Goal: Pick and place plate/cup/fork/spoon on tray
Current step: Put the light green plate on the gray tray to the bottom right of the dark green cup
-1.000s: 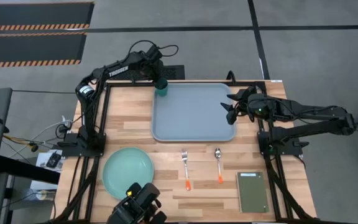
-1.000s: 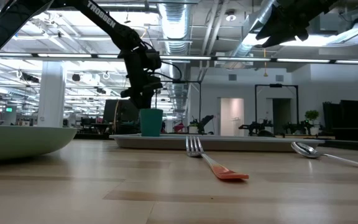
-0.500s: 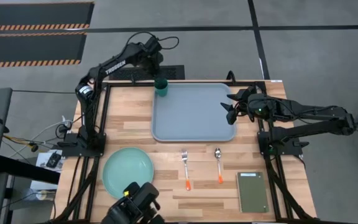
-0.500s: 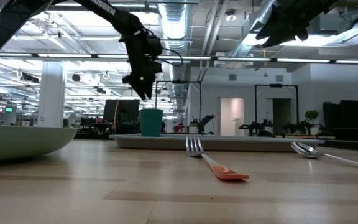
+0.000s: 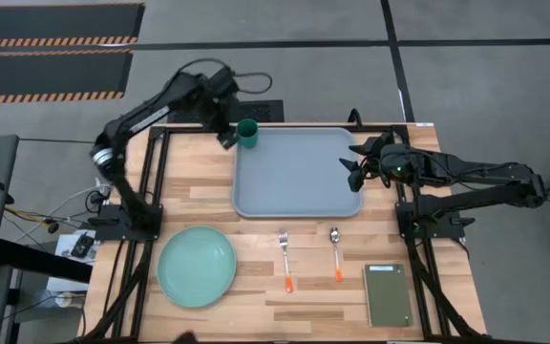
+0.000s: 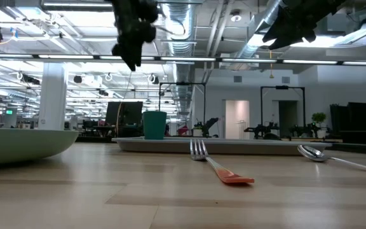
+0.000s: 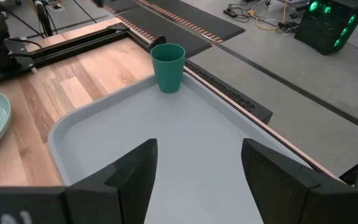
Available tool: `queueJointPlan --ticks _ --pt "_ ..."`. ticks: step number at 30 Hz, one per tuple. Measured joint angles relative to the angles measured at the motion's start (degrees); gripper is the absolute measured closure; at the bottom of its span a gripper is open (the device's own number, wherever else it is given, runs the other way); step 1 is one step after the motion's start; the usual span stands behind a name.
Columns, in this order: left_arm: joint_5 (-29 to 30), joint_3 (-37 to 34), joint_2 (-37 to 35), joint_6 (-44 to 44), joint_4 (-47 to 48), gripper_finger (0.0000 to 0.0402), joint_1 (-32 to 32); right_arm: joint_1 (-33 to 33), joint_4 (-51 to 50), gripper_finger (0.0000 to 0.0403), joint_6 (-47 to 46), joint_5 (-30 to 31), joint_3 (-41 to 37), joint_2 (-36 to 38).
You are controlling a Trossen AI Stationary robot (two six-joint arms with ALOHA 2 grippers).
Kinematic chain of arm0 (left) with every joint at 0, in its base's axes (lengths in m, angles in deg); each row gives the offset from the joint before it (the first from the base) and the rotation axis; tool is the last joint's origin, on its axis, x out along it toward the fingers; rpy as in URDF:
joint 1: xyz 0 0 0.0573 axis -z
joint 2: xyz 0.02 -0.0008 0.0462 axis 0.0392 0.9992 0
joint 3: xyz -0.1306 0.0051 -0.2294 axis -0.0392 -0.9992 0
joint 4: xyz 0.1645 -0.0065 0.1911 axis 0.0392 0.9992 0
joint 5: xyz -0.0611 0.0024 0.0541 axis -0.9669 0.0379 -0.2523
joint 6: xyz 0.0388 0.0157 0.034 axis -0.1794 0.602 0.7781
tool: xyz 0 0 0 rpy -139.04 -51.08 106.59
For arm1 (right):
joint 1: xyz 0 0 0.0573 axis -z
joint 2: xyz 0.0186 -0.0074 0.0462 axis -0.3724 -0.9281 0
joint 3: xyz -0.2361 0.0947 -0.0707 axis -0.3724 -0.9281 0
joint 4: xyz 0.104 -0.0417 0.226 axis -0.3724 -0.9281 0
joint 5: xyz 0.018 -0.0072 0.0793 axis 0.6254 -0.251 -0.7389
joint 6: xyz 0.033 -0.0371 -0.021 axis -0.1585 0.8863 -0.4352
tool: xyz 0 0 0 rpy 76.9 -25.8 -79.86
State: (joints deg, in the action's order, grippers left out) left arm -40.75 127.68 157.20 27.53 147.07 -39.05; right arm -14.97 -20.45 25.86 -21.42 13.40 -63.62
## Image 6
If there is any black metal frame stand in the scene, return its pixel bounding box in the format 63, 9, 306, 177
260, 85, 306, 130
158, 81, 207, 137

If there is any potted green plant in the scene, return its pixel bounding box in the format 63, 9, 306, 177
311, 111, 328, 139

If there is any yellow hanging cord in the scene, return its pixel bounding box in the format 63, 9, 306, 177
268, 49, 275, 80

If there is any fork with orange handle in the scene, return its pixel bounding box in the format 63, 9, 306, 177
189, 138, 255, 185

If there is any black computer monitor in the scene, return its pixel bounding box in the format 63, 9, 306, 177
105, 101, 144, 127

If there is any grey rectangular tray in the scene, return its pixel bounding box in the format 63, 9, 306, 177
111, 135, 332, 156

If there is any long ceiling light bar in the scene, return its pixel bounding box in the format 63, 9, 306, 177
0, 53, 366, 67

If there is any spoon with orange handle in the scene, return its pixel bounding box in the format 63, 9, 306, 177
297, 144, 366, 177

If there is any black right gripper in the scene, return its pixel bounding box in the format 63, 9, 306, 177
261, 0, 333, 51

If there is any black cabinet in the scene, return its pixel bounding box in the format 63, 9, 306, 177
329, 101, 366, 134

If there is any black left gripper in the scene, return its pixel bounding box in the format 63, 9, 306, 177
110, 0, 159, 73

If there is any light green plate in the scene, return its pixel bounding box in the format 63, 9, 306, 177
0, 127, 79, 165

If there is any silver ventilation duct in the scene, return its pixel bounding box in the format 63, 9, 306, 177
160, 2, 196, 118
233, 0, 287, 60

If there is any white building column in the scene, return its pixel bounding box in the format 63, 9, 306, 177
37, 62, 69, 131

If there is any teal cup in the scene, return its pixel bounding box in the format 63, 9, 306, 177
142, 111, 168, 141

